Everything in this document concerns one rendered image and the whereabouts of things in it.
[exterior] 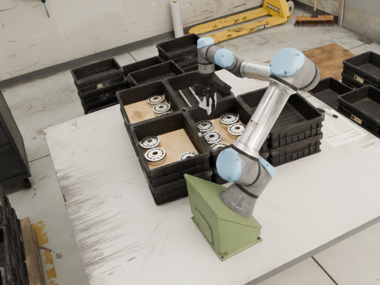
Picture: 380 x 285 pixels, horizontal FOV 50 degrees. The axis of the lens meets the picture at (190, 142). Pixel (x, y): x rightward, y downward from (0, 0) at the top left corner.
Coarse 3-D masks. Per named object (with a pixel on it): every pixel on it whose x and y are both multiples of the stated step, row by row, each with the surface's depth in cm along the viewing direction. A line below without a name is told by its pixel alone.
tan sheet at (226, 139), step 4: (212, 120) 222; (216, 120) 221; (216, 124) 218; (216, 128) 216; (220, 128) 215; (224, 128) 215; (220, 132) 212; (224, 132) 212; (224, 136) 209; (228, 136) 209; (224, 140) 206; (228, 140) 206; (232, 140) 206; (236, 140) 205; (228, 144) 203
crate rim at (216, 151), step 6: (234, 96) 220; (240, 102) 214; (192, 108) 216; (198, 108) 216; (246, 108) 209; (186, 114) 212; (252, 114) 204; (192, 120) 206; (198, 132) 197; (204, 138) 193; (210, 150) 185; (216, 150) 185
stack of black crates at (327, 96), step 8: (320, 80) 330; (328, 80) 333; (336, 80) 328; (320, 88) 334; (328, 88) 338; (336, 88) 330; (344, 88) 321; (320, 96) 330; (328, 96) 329; (336, 96) 328; (328, 104) 302; (336, 104) 319
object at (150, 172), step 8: (184, 112) 213; (152, 120) 211; (192, 128) 201; (200, 136) 195; (136, 144) 196; (208, 152) 184; (144, 160) 185; (184, 160) 182; (192, 160) 183; (160, 168) 179; (168, 168) 181
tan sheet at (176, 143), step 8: (160, 136) 216; (168, 136) 215; (176, 136) 214; (184, 136) 213; (168, 144) 209; (176, 144) 209; (184, 144) 208; (192, 144) 207; (144, 152) 206; (168, 152) 204; (176, 152) 203; (184, 152) 203; (168, 160) 199; (176, 160) 198; (152, 168) 196
